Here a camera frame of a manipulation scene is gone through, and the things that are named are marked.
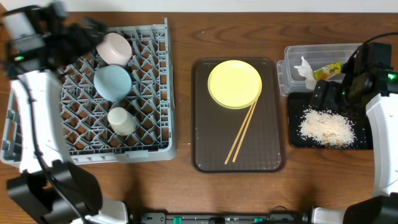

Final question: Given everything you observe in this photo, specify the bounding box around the pile of cooked rice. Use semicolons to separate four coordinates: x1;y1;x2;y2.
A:
298;108;357;147

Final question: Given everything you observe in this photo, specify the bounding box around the blue bowl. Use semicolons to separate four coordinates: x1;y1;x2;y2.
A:
93;65;132;103

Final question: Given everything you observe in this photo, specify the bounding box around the white paper cup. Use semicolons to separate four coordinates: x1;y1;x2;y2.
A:
107;107;136;136

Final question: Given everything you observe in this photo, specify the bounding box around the yellow plate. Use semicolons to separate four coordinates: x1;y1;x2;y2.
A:
208;60;262;110

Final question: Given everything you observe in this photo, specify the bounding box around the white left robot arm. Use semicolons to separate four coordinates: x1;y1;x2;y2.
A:
2;12;129;223

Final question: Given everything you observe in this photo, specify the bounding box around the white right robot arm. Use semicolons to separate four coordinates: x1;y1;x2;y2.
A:
310;70;397;224

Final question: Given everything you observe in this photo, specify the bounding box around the black waste tray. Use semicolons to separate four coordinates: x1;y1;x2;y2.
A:
287;92;373;150

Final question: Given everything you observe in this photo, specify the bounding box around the grey dishwasher rack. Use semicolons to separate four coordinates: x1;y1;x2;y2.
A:
0;17;178;171

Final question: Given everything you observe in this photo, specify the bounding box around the yellow green snack wrapper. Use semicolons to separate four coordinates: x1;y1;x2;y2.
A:
313;62;342;80

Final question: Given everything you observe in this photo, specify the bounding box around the crumpled white tissue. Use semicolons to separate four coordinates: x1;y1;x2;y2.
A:
294;56;317;90

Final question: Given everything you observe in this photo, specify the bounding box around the clear plastic bin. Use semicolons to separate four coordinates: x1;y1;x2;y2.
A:
277;44;359;96

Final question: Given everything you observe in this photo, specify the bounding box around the dark brown serving tray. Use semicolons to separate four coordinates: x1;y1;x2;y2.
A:
192;58;285;173

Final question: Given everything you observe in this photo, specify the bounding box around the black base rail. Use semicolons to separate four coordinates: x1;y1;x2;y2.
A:
134;206;312;224

